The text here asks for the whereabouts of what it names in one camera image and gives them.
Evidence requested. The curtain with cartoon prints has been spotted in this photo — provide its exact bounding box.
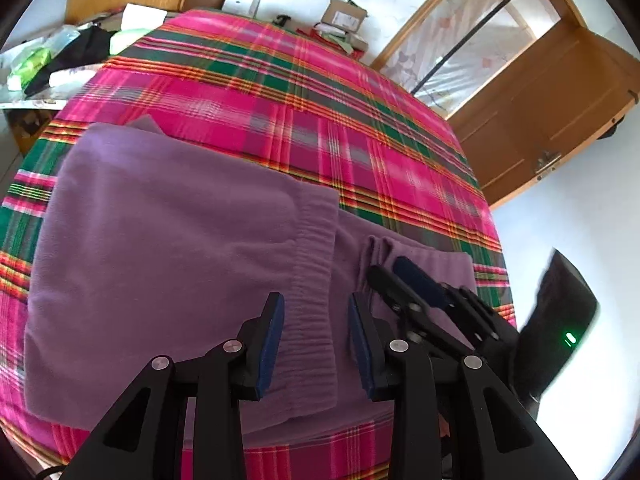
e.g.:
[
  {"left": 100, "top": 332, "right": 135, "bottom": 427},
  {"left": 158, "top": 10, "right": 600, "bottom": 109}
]
[{"left": 381, "top": 0, "right": 560, "bottom": 118}]

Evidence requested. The white paper stack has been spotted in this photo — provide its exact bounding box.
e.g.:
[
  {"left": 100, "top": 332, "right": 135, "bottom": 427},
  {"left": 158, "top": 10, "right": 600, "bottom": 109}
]
[{"left": 120, "top": 3, "right": 168, "bottom": 32}]

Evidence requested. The metal door handle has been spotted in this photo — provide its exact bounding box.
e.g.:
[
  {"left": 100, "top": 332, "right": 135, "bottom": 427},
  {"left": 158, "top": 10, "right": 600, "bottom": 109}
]
[{"left": 535, "top": 151, "right": 563, "bottom": 176}]

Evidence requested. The cardboard box with label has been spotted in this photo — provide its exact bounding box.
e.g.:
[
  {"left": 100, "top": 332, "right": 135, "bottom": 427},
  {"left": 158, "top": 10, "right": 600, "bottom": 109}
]
[{"left": 320, "top": 0, "right": 368, "bottom": 34}]

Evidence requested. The wooden door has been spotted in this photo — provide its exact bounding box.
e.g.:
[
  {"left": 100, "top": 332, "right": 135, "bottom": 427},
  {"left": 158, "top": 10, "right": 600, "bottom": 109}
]
[{"left": 449, "top": 21, "right": 639, "bottom": 208}]

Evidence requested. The black cloth on table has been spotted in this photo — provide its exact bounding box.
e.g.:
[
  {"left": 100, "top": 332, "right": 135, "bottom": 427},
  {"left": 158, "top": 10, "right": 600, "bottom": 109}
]
[{"left": 23, "top": 26, "right": 115, "bottom": 96}]

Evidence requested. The pink plaid bed cover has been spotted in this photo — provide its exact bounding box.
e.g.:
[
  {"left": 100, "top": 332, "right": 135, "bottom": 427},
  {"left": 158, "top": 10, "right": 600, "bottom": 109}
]
[{"left": 1, "top": 10, "right": 514, "bottom": 465}]

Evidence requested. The green tissue pack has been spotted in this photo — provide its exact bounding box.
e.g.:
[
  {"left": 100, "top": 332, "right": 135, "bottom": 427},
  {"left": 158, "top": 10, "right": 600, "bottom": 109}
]
[{"left": 6, "top": 47, "right": 52, "bottom": 91}]

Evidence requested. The black spray bottle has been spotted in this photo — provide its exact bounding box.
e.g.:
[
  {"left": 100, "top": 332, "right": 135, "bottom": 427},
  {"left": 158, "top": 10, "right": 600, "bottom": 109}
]
[{"left": 272, "top": 14, "right": 291, "bottom": 28}]

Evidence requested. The purple fleece garment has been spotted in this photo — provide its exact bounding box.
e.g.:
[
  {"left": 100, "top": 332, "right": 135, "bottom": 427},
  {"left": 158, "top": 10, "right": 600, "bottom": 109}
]
[{"left": 24, "top": 124, "right": 476, "bottom": 446}]

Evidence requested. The white folding table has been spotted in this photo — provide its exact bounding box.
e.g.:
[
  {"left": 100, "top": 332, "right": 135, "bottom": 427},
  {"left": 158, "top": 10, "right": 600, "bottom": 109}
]
[{"left": 0, "top": 24, "right": 122, "bottom": 111}]

